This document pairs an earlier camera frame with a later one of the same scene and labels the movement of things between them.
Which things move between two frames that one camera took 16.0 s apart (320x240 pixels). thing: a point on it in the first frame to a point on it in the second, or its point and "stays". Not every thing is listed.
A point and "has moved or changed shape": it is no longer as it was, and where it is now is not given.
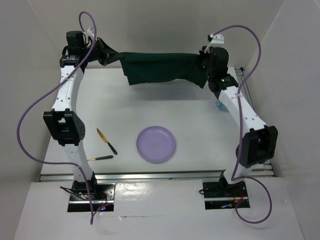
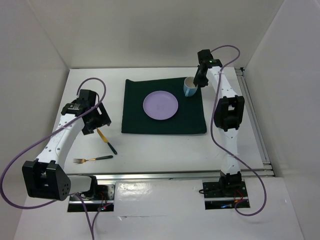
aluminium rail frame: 265,169 stays
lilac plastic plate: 155,144 to 160,105
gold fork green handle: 101,158 stays
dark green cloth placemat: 139,67 to 160,106
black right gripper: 206,51 to 196,80
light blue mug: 222,106 has moved or changed shape
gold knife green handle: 105,140 stays
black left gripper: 104,50 to 102,119
